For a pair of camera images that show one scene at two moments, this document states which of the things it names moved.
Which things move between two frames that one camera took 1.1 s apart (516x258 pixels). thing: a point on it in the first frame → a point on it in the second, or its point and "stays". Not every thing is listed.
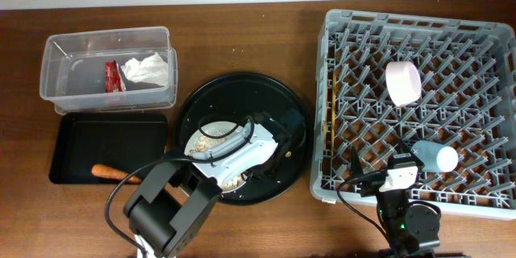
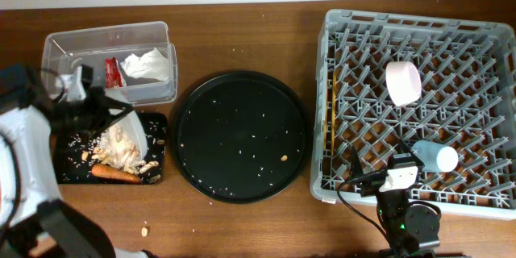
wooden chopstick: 325,122 stays
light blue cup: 434,157 stays
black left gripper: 278,166 → 105,114
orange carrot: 105,171 stays
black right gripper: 372,181 stays
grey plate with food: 198,142 → 123,143
